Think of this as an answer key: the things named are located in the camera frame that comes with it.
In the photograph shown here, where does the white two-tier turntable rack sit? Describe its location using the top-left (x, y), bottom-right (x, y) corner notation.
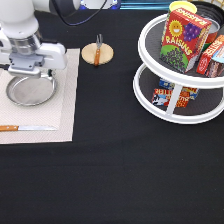
top-left (133, 14), bottom-right (224, 124)

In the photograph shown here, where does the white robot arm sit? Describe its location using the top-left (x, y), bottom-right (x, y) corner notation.
top-left (0, 0), bottom-right (80, 77)

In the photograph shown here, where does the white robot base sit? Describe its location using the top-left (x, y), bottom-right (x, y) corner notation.
top-left (78, 0), bottom-right (122, 11)

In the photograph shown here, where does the red can behind raisins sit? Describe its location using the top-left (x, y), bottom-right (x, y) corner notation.
top-left (203, 18), bottom-right (220, 50)

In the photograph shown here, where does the wooden handled knife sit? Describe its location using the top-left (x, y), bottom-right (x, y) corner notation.
top-left (0, 125), bottom-right (56, 132)

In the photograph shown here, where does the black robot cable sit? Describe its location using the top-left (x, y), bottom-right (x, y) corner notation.
top-left (49, 0), bottom-right (109, 27)

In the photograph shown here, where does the round wooden coaster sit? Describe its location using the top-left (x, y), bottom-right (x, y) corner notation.
top-left (81, 43), bottom-right (114, 65)

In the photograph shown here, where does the yellow lidded can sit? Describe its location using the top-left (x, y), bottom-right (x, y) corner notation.
top-left (169, 1), bottom-right (197, 13)

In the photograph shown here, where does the beige woven placemat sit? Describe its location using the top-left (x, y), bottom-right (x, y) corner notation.
top-left (0, 49), bottom-right (80, 144)

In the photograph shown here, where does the round silver metal plate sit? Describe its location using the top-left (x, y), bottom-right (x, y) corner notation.
top-left (6, 75), bottom-right (57, 106)

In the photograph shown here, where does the red raisins box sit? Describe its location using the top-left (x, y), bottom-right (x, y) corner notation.
top-left (160, 8), bottom-right (212, 73)

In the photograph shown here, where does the wooden handled fork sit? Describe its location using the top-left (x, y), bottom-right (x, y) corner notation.
top-left (94, 34), bottom-right (103, 66)

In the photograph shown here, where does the blue box lower tier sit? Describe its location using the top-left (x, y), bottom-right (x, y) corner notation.
top-left (158, 77), bottom-right (200, 100)

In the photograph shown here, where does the colourful box lower tier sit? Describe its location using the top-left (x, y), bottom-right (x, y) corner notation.
top-left (152, 89), bottom-right (190, 107)

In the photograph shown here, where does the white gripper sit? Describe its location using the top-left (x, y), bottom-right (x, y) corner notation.
top-left (0, 31), bottom-right (67, 78)

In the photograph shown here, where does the red snack box right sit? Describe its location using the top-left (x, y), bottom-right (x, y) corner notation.
top-left (197, 35), bottom-right (224, 78)

